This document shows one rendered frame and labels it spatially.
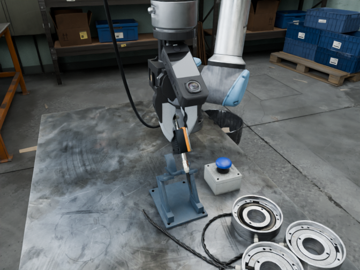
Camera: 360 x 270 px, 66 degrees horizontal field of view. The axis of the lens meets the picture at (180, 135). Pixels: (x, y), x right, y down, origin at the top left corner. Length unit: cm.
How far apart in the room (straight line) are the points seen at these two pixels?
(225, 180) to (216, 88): 29
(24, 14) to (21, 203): 260
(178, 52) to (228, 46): 39
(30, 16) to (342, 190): 374
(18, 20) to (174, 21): 371
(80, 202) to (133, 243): 19
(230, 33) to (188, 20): 40
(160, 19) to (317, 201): 174
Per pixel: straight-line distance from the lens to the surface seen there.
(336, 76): 403
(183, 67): 46
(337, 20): 424
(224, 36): 86
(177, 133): 53
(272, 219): 64
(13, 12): 411
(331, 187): 218
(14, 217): 200
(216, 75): 84
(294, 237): 63
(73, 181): 79
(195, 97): 42
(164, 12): 46
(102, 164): 83
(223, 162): 69
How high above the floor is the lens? 128
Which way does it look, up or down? 31 degrees down
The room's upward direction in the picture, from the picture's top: straight up
